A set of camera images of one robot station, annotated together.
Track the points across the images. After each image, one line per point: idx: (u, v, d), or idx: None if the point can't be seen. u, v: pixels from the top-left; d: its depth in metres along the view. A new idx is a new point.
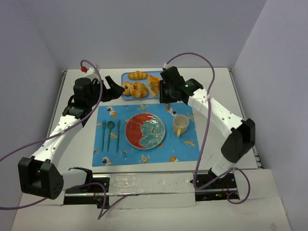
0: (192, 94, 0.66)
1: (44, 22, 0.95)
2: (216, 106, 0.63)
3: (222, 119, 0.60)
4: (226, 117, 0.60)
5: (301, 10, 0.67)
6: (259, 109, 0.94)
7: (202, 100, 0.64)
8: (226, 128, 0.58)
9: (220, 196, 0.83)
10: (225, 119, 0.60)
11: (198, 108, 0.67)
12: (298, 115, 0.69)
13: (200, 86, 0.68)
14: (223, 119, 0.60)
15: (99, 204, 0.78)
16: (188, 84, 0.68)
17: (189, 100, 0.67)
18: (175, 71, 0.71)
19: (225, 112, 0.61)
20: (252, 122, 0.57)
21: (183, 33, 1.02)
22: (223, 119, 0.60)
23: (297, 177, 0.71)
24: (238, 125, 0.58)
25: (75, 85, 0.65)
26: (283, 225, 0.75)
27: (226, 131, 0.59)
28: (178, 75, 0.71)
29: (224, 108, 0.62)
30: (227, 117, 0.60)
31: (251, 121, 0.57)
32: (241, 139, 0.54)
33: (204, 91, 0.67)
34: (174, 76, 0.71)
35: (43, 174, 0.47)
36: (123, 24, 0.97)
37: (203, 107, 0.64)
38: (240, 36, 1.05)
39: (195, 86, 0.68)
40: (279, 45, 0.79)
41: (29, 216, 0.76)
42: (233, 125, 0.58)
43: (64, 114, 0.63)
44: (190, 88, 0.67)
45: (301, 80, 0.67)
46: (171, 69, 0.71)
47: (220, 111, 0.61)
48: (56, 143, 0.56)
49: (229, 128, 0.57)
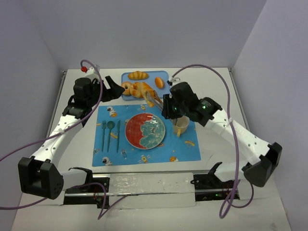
0: (211, 117, 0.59)
1: (44, 22, 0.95)
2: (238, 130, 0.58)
3: (248, 145, 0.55)
4: (252, 143, 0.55)
5: (301, 9, 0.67)
6: (260, 109, 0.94)
7: (224, 124, 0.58)
8: (253, 155, 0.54)
9: (220, 196, 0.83)
10: (251, 145, 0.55)
11: (217, 132, 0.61)
12: (298, 115, 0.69)
13: (218, 107, 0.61)
14: (249, 145, 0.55)
15: (99, 204, 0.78)
16: (206, 105, 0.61)
17: (208, 123, 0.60)
18: (188, 89, 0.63)
19: (250, 137, 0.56)
20: (280, 147, 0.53)
21: (183, 33, 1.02)
22: (249, 144, 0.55)
23: (296, 177, 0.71)
24: (266, 152, 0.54)
25: (75, 85, 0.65)
26: (283, 225, 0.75)
27: (252, 158, 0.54)
28: (191, 93, 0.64)
29: (247, 132, 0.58)
30: (253, 142, 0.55)
31: (278, 145, 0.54)
32: (270, 167, 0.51)
33: (223, 113, 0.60)
34: (188, 96, 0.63)
35: (43, 174, 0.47)
36: (123, 24, 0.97)
37: (225, 132, 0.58)
38: (240, 36, 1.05)
39: (213, 107, 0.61)
40: (279, 45, 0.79)
41: (29, 216, 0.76)
42: (261, 152, 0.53)
43: (64, 114, 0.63)
44: (208, 110, 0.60)
45: (301, 80, 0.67)
46: (184, 87, 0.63)
47: (244, 136, 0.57)
48: (56, 143, 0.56)
49: (257, 156, 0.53)
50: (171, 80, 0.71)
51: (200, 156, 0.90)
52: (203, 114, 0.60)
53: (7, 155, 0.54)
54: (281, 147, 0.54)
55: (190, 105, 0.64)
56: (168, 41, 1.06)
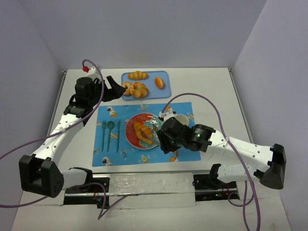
0: (210, 142, 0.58)
1: (44, 22, 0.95)
2: (238, 144, 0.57)
3: (252, 156, 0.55)
4: (256, 152, 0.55)
5: (301, 10, 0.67)
6: (259, 109, 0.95)
7: (224, 144, 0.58)
8: (262, 164, 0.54)
9: (220, 196, 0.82)
10: (256, 155, 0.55)
11: (219, 153, 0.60)
12: (298, 114, 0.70)
13: (211, 130, 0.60)
14: (253, 156, 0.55)
15: (99, 205, 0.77)
16: (199, 133, 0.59)
17: (209, 148, 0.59)
18: (178, 122, 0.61)
19: (251, 147, 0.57)
20: (281, 147, 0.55)
21: (183, 33, 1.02)
22: (254, 155, 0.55)
23: (296, 177, 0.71)
24: (272, 157, 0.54)
25: (76, 84, 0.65)
26: (283, 225, 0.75)
27: (262, 167, 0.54)
28: (182, 125, 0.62)
29: (246, 142, 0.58)
30: (256, 151, 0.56)
31: (278, 145, 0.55)
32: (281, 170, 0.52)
33: (218, 134, 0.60)
34: (180, 128, 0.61)
35: (44, 172, 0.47)
36: (123, 24, 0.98)
37: (227, 150, 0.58)
38: (240, 36, 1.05)
39: (207, 131, 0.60)
40: (279, 44, 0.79)
41: (29, 215, 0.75)
42: (268, 159, 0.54)
43: (65, 113, 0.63)
44: (203, 136, 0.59)
45: (301, 79, 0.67)
46: (173, 122, 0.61)
47: (246, 148, 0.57)
48: (56, 142, 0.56)
49: (265, 163, 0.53)
50: (160, 115, 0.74)
51: (200, 156, 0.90)
52: (201, 142, 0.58)
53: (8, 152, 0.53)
54: (282, 146, 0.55)
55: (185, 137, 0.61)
56: (168, 42, 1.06)
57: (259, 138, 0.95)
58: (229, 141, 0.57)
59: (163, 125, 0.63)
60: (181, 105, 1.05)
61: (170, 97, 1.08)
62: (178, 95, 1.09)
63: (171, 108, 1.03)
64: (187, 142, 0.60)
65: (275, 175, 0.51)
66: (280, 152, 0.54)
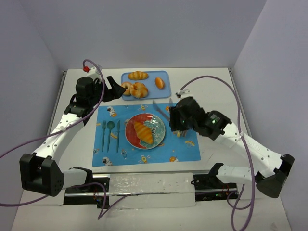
0: (222, 131, 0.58)
1: (44, 22, 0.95)
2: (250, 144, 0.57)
3: (261, 158, 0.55)
4: (266, 156, 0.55)
5: (301, 9, 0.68)
6: (259, 109, 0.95)
7: (236, 138, 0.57)
8: (267, 169, 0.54)
9: (220, 196, 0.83)
10: (264, 158, 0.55)
11: (227, 145, 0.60)
12: (297, 114, 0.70)
13: (227, 121, 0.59)
14: (262, 159, 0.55)
15: (99, 205, 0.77)
16: (215, 119, 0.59)
17: (218, 137, 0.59)
18: (196, 103, 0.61)
19: (263, 150, 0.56)
20: (292, 158, 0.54)
21: (183, 33, 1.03)
22: (263, 158, 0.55)
23: (297, 176, 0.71)
24: (279, 165, 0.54)
25: (77, 84, 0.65)
26: (283, 225, 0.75)
27: (266, 171, 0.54)
28: (198, 108, 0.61)
29: (259, 145, 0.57)
30: (266, 156, 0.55)
31: (290, 157, 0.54)
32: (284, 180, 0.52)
33: (233, 126, 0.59)
34: (196, 110, 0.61)
35: (44, 170, 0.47)
36: (123, 24, 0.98)
37: (237, 146, 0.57)
38: (240, 37, 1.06)
39: (223, 120, 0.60)
40: (279, 44, 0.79)
41: (29, 215, 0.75)
42: (275, 165, 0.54)
43: (66, 113, 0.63)
44: (218, 124, 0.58)
45: (301, 79, 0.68)
46: (190, 101, 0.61)
47: (257, 150, 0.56)
48: (57, 140, 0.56)
49: (271, 170, 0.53)
50: (179, 92, 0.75)
51: (200, 156, 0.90)
52: (214, 129, 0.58)
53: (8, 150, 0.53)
54: (293, 158, 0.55)
55: (198, 119, 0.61)
56: (168, 42, 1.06)
57: (259, 138, 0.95)
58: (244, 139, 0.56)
59: (179, 102, 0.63)
60: None
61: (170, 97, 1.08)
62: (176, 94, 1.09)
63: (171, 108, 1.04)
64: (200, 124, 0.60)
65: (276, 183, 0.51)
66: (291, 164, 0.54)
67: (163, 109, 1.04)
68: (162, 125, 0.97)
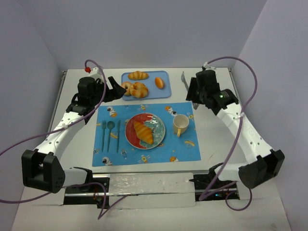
0: (225, 107, 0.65)
1: (45, 22, 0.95)
2: (247, 126, 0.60)
3: (250, 143, 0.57)
4: (256, 144, 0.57)
5: (301, 10, 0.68)
6: (259, 109, 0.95)
7: (234, 116, 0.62)
8: (251, 154, 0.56)
9: (220, 196, 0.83)
10: (253, 143, 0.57)
11: (226, 123, 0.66)
12: (297, 113, 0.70)
13: (235, 101, 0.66)
14: (250, 143, 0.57)
15: (99, 204, 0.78)
16: (224, 95, 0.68)
17: (220, 112, 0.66)
18: (213, 77, 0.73)
19: (256, 136, 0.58)
20: (282, 155, 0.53)
21: (183, 33, 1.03)
22: (251, 142, 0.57)
23: (297, 176, 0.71)
24: (266, 155, 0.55)
25: (79, 83, 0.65)
26: (282, 225, 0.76)
27: (250, 156, 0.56)
28: (214, 82, 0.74)
29: (255, 132, 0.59)
30: (256, 142, 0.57)
31: (281, 153, 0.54)
32: (265, 170, 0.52)
33: (238, 107, 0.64)
34: (211, 83, 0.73)
35: (46, 166, 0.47)
36: (124, 25, 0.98)
37: (233, 124, 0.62)
38: (240, 37, 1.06)
39: (231, 99, 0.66)
40: (278, 44, 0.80)
41: (29, 215, 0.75)
42: (261, 153, 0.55)
43: (67, 111, 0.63)
44: (224, 100, 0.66)
45: (301, 79, 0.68)
46: (209, 73, 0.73)
47: (250, 134, 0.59)
48: (58, 137, 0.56)
49: (254, 155, 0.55)
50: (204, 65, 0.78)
51: (200, 156, 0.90)
52: (218, 101, 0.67)
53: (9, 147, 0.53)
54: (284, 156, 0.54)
55: (210, 91, 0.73)
56: (168, 42, 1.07)
57: None
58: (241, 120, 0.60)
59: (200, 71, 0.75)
60: (181, 105, 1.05)
61: (170, 97, 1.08)
62: (176, 94, 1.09)
63: (171, 108, 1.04)
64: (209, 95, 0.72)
65: (256, 169, 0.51)
66: (280, 162, 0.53)
67: (163, 109, 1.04)
68: (162, 125, 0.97)
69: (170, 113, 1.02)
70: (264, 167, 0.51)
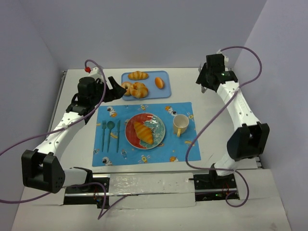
0: (224, 83, 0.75)
1: (45, 22, 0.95)
2: (240, 100, 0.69)
3: (239, 113, 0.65)
4: (245, 114, 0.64)
5: (301, 9, 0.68)
6: (259, 109, 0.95)
7: (230, 91, 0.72)
8: (239, 121, 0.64)
9: (220, 196, 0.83)
10: (242, 114, 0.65)
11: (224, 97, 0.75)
12: (297, 113, 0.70)
13: (234, 80, 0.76)
14: (240, 113, 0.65)
15: (99, 205, 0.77)
16: (225, 74, 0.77)
17: (219, 87, 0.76)
18: (221, 59, 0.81)
19: (247, 109, 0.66)
20: (267, 128, 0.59)
21: (183, 33, 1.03)
22: (240, 113, 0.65)
23: (297, 176, 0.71)
24: (251, 124, 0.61)
25: (79, 83, 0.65)
26: (282, 225, 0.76)
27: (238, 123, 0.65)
28: (221, 63, 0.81)
29: (247, 106, 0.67)
30: (245, 113, 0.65)
31: (266, 126, 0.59)
32: (247, 136, 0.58)
33: (236, 84, 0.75)
34: (217, 63, 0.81)
35: (46, 166, 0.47)
36: (124, 25, 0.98)
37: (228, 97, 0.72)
38: (240, 37, 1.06)
39: (231, 78, 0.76)
40: (279, 44, 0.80)
41: (29, 215, 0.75)
42: (247, 122, 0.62)
43: (67, 112, 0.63)
44: (225, 77, 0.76)
45: (301, 79, 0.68)
46: (218, 55, 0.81)
47: (241, 107, 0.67)
48: (58, 137, 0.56)
49: (241, 123, 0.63)
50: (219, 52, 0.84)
51: (200, 156, 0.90)
52: (219, 78, 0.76)
53: (10, 147, 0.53)
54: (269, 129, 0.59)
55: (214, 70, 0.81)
56: (168, 42, 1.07)
57: None
58: (237, 94, 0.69)
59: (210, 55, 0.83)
60: (181, 105, 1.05)
61: (170, 97, 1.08)
62: (176, 94, 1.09)
63: (171, 108, 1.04)
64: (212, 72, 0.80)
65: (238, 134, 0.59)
66: (264, 134, 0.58)
67: (163, 109, 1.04)
68: (162, 125, 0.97)
69: (170, 113, 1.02)
70: (247, 134, 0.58)
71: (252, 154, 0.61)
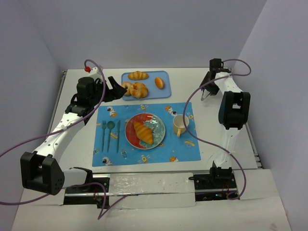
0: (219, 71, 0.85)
1: (44, 21, 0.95)
2: (229, 79, 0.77)
3: (227, 86, 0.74)
4: (231, 87, 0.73)
5: (300, 9, 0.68)
6: (259, 109, 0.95)
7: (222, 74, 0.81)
8: None
9: (220, 196, 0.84)
10: (229, 87, 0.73)
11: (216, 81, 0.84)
12: (297, 113, 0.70)
13: (228, 71, 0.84)
14: (227, 86, 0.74)
15: (99, 205, 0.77)
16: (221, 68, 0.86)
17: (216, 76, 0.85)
18: (219, 62, 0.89)
19: (234, 84, 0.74)
20: (248, 95, 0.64)
21: (183, 33, 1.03)
22: (228, 86, 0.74)
23: (297, 175, 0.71)
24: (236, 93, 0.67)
25: (78, 84, 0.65)
26: (282, 225, 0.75)
27: None
28: (219, 65, 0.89)
29: (234, 83, 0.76)
30: (232, 86, 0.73)
31: (247, 94, 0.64)
32: (231, 99, 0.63)
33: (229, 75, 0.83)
34: (216, 65, 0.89)
35: (45, 169, 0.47)
36: (124, 24, 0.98)
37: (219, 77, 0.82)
38: (240, 37, 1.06)
39: (225, 70, 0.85)
40: (279, 44, 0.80)
41: (29, 215, 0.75)
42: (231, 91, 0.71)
43: (66, 112, 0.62)
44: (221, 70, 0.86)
45: (301, 78, 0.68)
46: (217, 60, 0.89)
47: (230, 83, 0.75)
48: (57, 139, 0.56)
49: None
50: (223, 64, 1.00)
51: (200, 156, 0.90)
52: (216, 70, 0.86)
53: (9, 148, 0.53)
54: (250, 95, 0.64)
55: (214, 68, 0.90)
56: (168, 41, 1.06)
57: (259, 138, 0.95)
58: (227, 76, 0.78)
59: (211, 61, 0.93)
60: (180, 105, 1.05)
61: (170, 97, 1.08)
62: (176, 94, 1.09)
63: (171, 108, 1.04)
64: (211, 68, 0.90)
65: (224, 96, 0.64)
66: (246, 99, 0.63)
67: (163, 109, 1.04)
68: (162, 125, 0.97)
69: (170, 113, 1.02)
70: (231, 98, 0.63)
71: (237, 120, 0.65)
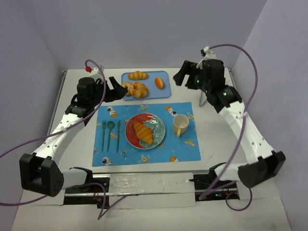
0: (228, 106, 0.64)
1: (44, 21, 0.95)
2: (249, 127, 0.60)
3: (252, 143, 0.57)
4: (258, 145, 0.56)
5: (300, 8, 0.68)
6: (259, 109, 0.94)
7: (237, 115, 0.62)
8: (253, 155, 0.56)
9: (220, 196, 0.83)
10: (255, 144, 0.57)
11: (228, 121, 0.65)
12: (297, 113, 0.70)
13: (238, 99, 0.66)
14: (252, 143, 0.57)
15: (99, 204, 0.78)
16: (227, 93, 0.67)
17: (223, 110, 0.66)
18: (221, 72, 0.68)
19: (258, 137, 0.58)
20: (283, 159, 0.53)
21: (183, 33, 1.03)
22: (253, 143, 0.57)
23: (297, 176, 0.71)
24: (267, 156, 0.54)
25: (78, 84, 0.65)
26: (283, 225, 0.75)
27: (251, 157, 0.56)
28: (221, 77, 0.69)
29: (257, 132, 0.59)
30: (258, 143, 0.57)
31: (281, 156, 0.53)
32: (265, 171, 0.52)
33: (239, 105, 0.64)
34: (218, 78, 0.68)
35: (44, 171, 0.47)
36: (123, 24, 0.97)
37: (236, 123, 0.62)
38: (240, 36, 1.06)
39: (234, 97, 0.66)
40: (279, 44, 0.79)
41: (29, 215, 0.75)
42: (262, 154, 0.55)
43: (66, 113, 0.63)
44: (227, 98, 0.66)
45: (301, 79, 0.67)
46: (217, 67, 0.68)
47: (253, 135, 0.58)
48: (57, 141, 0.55)
49: (255, 156, 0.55)
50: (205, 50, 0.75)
51: (200, 156, 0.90)
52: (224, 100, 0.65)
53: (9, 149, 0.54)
54: (286, 159, 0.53)
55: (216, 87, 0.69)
56: (168, 41, 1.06)
57: None
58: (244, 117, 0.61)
59: (210, 62, 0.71)
60: (181, 105, 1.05)
61: (170, 97, 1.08)
62: (176, 93, 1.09)
63: (171, 108, 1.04)
64: (211, 83, 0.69)
65: (256, 169, 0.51)
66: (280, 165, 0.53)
67: (163, 109, 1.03)
68: (162, 125, 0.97)
69: (170, 113, 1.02)
70: (264, 170, 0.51)
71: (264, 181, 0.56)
